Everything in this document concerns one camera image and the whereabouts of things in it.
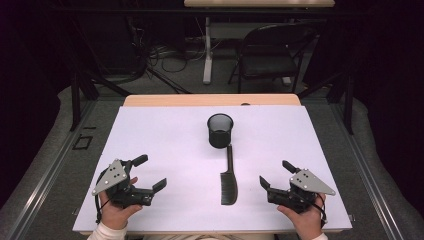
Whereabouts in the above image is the white desk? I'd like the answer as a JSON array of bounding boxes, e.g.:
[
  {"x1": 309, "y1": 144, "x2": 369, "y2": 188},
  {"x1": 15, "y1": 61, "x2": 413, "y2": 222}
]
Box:
[{"x1": 183, "y1": 0, "x2": 336, "y2": 86}]

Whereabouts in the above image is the person's right hand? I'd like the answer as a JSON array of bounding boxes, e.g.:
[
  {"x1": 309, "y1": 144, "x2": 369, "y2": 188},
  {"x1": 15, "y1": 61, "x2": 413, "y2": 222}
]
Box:
[{"x1": 277, "y1": 193, "x2": 327, "y2": 240}]

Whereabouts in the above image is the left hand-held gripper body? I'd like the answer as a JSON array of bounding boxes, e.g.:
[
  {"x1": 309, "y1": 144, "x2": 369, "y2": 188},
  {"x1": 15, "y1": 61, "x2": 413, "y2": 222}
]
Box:
[{"x1": 91, "y1": 158, "x2": 155, "y2": 209}]

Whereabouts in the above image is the person's left hand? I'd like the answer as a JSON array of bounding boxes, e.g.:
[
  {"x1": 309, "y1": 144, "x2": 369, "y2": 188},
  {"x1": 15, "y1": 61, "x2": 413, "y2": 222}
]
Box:
[{"x1": 99, "y1": 176, "x2": 144, "y2": 231}]

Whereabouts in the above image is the wooden table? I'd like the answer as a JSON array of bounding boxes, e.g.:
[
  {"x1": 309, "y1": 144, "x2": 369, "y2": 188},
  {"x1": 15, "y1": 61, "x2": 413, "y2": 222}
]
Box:
[{"x1": 74, "y1": 93, "x2": 351, "y2": 236}]

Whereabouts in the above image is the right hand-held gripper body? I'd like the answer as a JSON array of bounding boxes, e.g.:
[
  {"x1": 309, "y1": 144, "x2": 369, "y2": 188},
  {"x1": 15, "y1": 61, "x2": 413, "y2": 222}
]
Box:
[{"x1": 266, "y1": 168, "x2": 337, "y2": 215}]

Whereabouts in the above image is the black curtain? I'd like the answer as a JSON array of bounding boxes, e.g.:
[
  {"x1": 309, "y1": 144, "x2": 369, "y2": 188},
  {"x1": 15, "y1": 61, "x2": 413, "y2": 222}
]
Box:
[
  {"x1": 0, "y1": 0, "x2": 73, "y2": 208},
  {"x1": 303, "y1": 0, "x2": 424, "y2": 218}
]

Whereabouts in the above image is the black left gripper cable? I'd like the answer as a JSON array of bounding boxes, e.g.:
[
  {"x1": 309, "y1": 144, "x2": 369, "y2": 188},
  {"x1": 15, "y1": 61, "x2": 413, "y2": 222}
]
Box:
[{"x1": 94, "y1": 173, "x2": 111, "y2": 225}]

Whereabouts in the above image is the black mesh cup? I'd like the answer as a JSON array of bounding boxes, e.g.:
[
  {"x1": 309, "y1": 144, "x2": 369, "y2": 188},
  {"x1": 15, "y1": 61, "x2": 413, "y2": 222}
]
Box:
[{"x1": 206, "y1": 113, "x2": 235, "y2": 150}]

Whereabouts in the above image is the black folding chair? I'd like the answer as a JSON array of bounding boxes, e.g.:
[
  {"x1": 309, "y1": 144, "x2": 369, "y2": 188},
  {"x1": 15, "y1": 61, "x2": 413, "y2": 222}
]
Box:
[{"x1": 227, "y1": 22, "x2": 318, "y2": 94}]

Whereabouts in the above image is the black metal frame stand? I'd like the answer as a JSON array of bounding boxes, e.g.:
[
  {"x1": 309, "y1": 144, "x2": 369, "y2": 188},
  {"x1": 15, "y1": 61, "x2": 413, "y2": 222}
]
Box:
[
  {"x1": 297, "y1": 71, "x2": 355, "y2": 136},
  {"x1": 68, "y1": 71, "x2": 133, "y2": 133}
]

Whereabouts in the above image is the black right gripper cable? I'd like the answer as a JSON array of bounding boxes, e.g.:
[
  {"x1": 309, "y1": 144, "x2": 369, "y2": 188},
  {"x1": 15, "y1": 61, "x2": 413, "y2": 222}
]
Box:
[{"x1": 308, "y1": 193, "x2": 328, "y2": 229}]

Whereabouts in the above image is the white board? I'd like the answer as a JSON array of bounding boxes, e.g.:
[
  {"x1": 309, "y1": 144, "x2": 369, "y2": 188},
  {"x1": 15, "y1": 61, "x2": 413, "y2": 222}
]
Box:
[{"x1": 72, "y1": 104, "x2": 353, "y2": 233}]

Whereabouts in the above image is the black comb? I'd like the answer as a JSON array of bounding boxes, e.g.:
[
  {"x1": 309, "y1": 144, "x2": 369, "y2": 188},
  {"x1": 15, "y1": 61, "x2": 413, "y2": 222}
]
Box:
[{"x1": 220, "y1": 144, "x2": 239, "y2": 206}]

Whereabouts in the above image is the metal floor rail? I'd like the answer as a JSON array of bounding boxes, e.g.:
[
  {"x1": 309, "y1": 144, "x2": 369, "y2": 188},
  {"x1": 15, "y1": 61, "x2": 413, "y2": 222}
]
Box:
[
  {"x1": 333, "y1": 103, "x2": 404, "y2": 240},
  {"x1": 6, "y1": 99, "x2": 98, "y2": 240}
]

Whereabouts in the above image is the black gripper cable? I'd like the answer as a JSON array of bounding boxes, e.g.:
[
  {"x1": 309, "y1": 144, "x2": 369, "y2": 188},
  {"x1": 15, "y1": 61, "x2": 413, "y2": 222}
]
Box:
[
  {"x1": 94, "y1": 173, "x2": 111, "y2": 225},
  {"x1": 308, "y1": 193, "x2": 328, "y2": 229}
]

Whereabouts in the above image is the tangle of black cables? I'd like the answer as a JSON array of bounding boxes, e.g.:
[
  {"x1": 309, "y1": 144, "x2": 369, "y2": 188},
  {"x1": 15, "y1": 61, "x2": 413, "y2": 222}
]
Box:
[{"x1": 126, "y1": 16, "x2": 208, "y2": 94}]

